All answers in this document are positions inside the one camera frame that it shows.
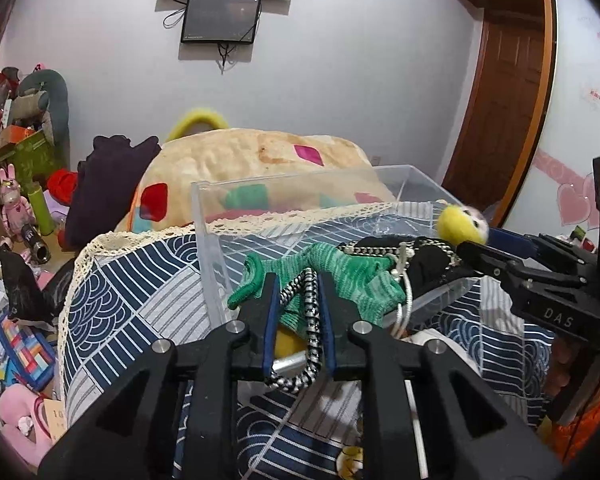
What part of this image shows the colourful book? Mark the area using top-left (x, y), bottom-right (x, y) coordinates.
top-left (0, 315), bottom-right (56, 391)

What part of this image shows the yellow plush ring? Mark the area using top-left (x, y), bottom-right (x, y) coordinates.
top-left (165, 107), bottom-right (231, 142)

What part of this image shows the grey plush toy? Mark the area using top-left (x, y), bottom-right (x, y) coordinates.
top-left (9, 70), bottom-right (69, 148)

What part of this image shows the green knitted sock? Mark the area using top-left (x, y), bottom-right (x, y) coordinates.
top-left (226, 242), bottom-right (408, 334)

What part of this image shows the right hand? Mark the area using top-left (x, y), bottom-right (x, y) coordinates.
top-left (544, 337), bottom-right (577, 398)

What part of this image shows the clear plastic box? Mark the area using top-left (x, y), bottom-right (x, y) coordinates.
top-left (192, 165), bottom-right (458, 326)

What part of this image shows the red plush item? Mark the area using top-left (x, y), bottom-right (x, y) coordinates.
top-left (46, 168), bottom-right (79, 206)

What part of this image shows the black plastic bag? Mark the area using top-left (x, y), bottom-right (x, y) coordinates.
top-left (0, 247), bottom-right (76, 325)

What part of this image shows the green storage box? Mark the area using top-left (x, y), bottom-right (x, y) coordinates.
top-left (0, 131), bottom-right (62, 186)

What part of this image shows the floral fabric scrunchie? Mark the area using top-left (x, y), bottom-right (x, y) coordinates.
top-left (336, 445), bottom-right (364, 480)

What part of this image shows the green bottle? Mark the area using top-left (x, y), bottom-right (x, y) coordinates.
top-left (26, 182), bottom-right (55, 236)

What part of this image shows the orange sleeve forearm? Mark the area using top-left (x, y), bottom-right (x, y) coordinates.
top-left (536, 400), bottom-right (600, 465)

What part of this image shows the yellow plush ball toy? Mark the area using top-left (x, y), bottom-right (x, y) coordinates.
top-left (436, 205), bottom-right (489, 247)

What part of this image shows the pink bunny figurine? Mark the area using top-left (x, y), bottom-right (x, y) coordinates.
top-left (0, 164), bottom-right (35, 242)

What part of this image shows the beige patterned blanket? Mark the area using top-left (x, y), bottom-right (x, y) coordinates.
top-left (114, 128), bottom-right (390, 233)

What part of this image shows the blue patterned bed cover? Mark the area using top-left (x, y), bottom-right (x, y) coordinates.
top-left (57, 201), bottom-right (556, 480)

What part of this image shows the pink plush slipper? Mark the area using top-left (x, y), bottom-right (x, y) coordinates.
top-left (0, 384), bottom-right (53, 468)

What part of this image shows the wooden wardrobe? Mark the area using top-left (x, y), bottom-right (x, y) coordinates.
top-left (442, 0), bottom-right (556, 226)

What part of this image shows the yellow sponge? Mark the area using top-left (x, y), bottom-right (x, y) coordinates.
top-left (274, 326), bottom-right (306, 360)

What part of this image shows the dark purple garment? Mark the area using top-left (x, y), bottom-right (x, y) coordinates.
top-left (65, 136), bottom-right (161, 249)

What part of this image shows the white sliding wardrobe door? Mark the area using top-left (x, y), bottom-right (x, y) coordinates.
top-left (504, 0), bottom-right (600, 244)

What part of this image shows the small wall monitor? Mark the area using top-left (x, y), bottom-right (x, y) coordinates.
top-left (181, 0), bottom-right (261, 44)

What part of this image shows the black knitted pouch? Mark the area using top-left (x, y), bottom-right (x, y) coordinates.
top-left (338, 235), bottom-right (475, 298)

